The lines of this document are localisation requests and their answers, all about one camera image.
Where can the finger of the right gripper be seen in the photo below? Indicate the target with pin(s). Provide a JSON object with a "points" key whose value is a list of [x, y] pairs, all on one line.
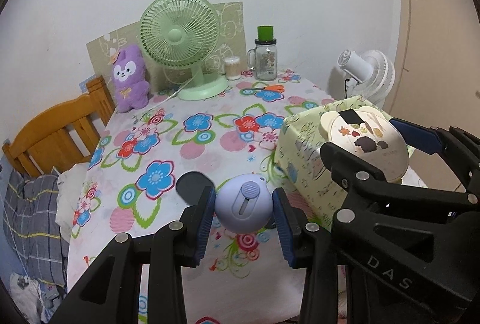
{"points": [[352, 173], [458, 148]]}

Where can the yellow cartoon storage box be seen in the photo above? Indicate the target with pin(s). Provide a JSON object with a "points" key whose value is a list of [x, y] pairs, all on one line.
{"points": [[298, 155]]}

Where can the wooden bed headboard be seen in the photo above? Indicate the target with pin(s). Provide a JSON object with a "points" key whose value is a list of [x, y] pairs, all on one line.
{"points": [[63, 135]]}

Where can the orange scissors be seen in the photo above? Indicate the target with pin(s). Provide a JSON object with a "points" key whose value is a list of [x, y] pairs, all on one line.
{"points": [[276, 88]]}

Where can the white crumpled cloth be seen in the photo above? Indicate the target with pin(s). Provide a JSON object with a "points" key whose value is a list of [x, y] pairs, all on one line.
{"points": [[70, 185]]}

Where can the cartoon cardboard backboard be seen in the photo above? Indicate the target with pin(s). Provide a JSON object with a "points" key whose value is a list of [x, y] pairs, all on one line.
{"points": [[232, 42]]}

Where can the glass jar green lid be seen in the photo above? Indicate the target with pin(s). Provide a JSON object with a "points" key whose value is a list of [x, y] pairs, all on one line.
{"points": [[262, 60]]}

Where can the beige door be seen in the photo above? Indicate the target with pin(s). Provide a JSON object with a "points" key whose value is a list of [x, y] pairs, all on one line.
{"points": [[437, 65]]}

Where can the white standing fan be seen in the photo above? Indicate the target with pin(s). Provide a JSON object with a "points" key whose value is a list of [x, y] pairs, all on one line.
{"points": [[370, 75]]}

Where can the plaid grey pillow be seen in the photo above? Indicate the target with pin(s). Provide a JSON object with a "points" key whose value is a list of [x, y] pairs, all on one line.
{"points": [[29, 212]]}

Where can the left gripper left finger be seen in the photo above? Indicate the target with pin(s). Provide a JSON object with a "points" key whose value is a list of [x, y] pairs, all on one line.
{"points": [[109, 290]]}

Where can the lilac round tape measure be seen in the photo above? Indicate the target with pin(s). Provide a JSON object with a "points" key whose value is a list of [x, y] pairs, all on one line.
{"points": [[244, 204]]}

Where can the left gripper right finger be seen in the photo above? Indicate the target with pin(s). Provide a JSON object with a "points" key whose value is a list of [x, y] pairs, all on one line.
{"points": [[306, 245]]}

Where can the cotton swab container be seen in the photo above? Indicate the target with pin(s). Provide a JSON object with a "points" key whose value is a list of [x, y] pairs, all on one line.
{"points": [[232, 68]]}

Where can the black round case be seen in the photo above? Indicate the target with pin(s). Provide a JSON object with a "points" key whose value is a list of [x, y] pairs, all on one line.
{"points": [[190, 186]]}

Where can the purple plush bunny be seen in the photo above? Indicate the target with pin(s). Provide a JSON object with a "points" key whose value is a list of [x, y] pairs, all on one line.
{"points": [[131, 89]]}

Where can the green desk fan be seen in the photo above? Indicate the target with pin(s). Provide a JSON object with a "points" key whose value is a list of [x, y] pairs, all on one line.
{"points": [[182, 34]]}

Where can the floral tablecloth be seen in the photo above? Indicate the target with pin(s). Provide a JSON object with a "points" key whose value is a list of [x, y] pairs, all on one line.
{"points": [[130, 187]]}

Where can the round cream compact mirror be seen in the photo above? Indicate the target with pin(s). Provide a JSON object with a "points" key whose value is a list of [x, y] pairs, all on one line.
{"points": [[367, 134]]}

